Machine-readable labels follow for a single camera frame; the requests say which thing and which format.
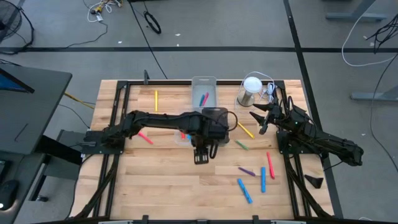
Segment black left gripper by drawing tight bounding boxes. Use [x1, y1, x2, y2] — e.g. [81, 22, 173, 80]
[189, 133, 220, 165]

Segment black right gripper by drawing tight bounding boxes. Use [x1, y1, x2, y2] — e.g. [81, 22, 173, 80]
[248, 104, 307, 136]

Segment purple marker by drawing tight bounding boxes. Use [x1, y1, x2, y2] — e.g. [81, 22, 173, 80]
[238, 167, 256, 177]

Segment clear plastic bin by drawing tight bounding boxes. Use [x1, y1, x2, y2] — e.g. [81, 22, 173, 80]
[174, 107, 201, 147]

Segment white mushroom lamp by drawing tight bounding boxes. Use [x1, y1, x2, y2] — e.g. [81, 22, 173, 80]
[236, 76, 264, 108]

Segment dark grey plastic bin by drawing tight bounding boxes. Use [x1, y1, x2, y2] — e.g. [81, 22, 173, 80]
[201, 107, 230, 147]

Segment light grey plastic bin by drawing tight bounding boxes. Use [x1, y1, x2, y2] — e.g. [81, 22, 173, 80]
[191, 76, 218, 109]

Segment black triangular part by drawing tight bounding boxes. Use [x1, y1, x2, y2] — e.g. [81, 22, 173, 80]
[303, 174, 324, 190]

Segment grey table foot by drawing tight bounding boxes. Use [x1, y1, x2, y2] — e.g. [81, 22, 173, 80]
[350, 83, 398, 102]
[325, 0, 388, 22]

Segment grey desk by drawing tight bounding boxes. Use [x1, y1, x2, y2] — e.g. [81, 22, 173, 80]
[0, 63, 91, 224]

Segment black computer mouse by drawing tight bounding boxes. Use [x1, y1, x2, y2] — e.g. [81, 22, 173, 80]
[0, 179, 19, 211]

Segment desk monitor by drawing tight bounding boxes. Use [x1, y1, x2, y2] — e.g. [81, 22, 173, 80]
[0, 67, 35, 94]

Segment black floor fan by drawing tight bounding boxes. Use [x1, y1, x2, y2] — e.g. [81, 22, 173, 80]
[0, 0, 23, 44]

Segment white lamp cable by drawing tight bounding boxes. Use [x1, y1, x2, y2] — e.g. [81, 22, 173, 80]
[233, 70, 277, 114]

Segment white floor cable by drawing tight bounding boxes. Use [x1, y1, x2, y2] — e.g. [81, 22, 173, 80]
[341, 0, 398, 68]

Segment black cable coil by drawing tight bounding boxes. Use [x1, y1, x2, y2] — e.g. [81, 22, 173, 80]
[143, 11, 162, 35]

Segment yellow cable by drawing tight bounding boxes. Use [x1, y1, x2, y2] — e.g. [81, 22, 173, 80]
[63, 91, 96, 110]

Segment black cable bundle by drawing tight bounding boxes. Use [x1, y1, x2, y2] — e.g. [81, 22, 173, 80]
[366, 14, 398, 52]

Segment white cable bundle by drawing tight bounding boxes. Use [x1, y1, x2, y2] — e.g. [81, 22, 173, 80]
[86, 0, 122, 23]

